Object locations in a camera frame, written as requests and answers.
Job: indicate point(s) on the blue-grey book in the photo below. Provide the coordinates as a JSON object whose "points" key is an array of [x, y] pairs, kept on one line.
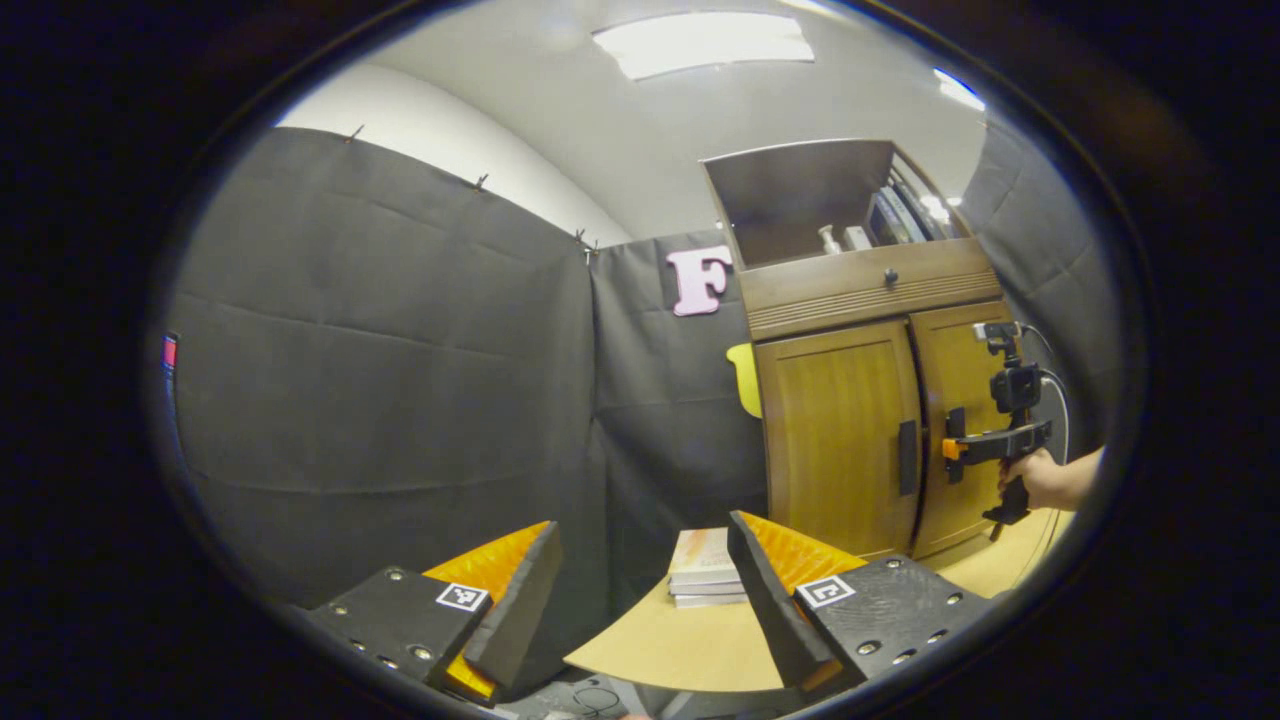
{"points": [[877, 222]]}

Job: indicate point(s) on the small red tag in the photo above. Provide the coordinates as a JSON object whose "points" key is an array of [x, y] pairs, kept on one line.
{"points": [[170, 352]]}

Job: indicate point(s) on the wooden cabinet drawer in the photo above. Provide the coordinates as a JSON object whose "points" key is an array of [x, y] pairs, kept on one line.
{"points": [[830, 290]]}

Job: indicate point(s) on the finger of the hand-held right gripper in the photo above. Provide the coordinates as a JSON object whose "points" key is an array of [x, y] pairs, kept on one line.
{"points": [[975, 448]]}

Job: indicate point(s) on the thin white book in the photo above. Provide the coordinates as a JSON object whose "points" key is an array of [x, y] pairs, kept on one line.
{"points": [[708, 590], [710, 601]]}

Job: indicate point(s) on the black backdrop cloth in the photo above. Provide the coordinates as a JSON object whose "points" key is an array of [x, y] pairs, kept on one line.
{"points": [[400, 380]]}

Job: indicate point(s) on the wooden double-door shoe cabinet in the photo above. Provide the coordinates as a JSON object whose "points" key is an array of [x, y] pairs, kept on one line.
{"points": [[800, 200]]}

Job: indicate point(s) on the pale paperback book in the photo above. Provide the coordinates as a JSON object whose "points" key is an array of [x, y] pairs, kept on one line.
{"points": [[705, 555]]}

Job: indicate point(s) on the light grey book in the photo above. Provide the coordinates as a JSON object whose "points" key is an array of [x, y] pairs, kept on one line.
{"points": [[897, 218]]}

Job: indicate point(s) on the small white box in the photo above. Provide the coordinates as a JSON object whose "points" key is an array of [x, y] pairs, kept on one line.
{"points": [[857, 238]]}

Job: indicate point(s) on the wooden shoe cabinet door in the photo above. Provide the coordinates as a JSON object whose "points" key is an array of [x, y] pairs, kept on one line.
{"points": [[965, 360], [835, 430]]}

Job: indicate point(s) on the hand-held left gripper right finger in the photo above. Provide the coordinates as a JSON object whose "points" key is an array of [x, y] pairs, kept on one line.
{"points": [[770, 610]]}

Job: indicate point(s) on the large ceiling light panel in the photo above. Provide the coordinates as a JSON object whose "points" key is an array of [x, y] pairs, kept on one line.
{"points": [[700, 45]]}

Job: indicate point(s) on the pale pump bottle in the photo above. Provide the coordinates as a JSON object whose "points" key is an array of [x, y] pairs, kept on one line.
{"points": [[828, 241]]}

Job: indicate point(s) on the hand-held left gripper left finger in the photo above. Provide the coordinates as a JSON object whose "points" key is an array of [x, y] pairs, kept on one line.
{"points": [[515, 630]]}

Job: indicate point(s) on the small ceiling light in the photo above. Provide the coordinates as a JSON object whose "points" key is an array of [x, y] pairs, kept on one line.
{"points": [[958, 90]]}

